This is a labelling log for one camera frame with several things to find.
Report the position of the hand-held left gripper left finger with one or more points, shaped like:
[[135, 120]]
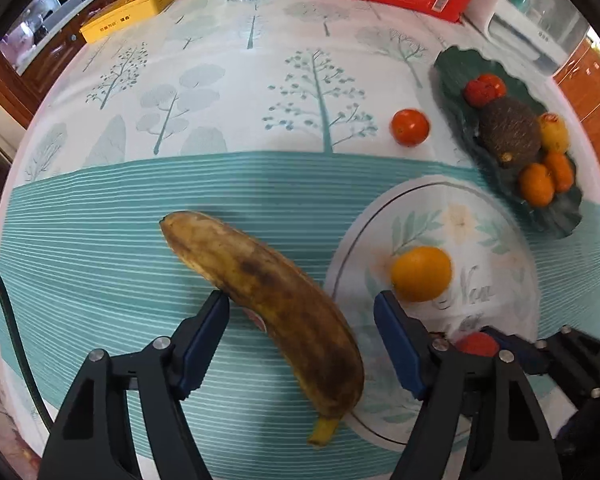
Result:
[[207, 340]]

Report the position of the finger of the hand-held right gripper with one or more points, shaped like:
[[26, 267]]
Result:
[[522, 355]]

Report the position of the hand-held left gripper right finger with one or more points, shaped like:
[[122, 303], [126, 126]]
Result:
[[397, 345]]

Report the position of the small red fruit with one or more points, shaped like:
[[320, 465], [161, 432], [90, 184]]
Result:
[[475, 345], [471, 94]]

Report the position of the spotted ripe banana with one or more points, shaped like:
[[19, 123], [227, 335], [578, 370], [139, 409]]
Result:
[[280, 305]]

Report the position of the white leaf-print plate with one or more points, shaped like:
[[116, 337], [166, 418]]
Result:
[[480, 230]]

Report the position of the large orange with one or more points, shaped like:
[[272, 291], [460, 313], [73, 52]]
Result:
[[536, 185]]

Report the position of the orange tangerine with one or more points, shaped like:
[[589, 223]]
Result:
[[561, 171]]

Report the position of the dark brown avocado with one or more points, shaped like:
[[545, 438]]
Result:
[[510, 132]]

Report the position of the yellow-orange citrus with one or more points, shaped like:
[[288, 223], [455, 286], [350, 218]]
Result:
[[554, 134]]

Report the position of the red tomato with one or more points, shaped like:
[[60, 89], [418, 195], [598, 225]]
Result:
[[410, 127], [493, 87]]

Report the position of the dark green scalloped plate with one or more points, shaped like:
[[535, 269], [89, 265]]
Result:
[[455, 75]]

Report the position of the small yellow-orange orange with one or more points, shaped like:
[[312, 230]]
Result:
[[421, 274]]

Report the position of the teal striped table runner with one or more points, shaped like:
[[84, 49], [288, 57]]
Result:
[[105, 240]]

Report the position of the white tree-print tablecloth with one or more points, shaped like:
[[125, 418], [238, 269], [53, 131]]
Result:
[[230, 95]]

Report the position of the wooden storage cabinet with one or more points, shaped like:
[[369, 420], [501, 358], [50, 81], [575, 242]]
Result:
[[597, 95]]

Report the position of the wooden kitchen base cabinet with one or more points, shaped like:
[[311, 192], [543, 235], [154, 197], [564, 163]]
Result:
[[15, 75]]

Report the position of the white countertop cabinet appliance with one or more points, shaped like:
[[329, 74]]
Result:
[[535, 20]]

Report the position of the yellow flat box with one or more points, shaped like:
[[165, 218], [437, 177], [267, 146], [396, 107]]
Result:
[[125, 12]]

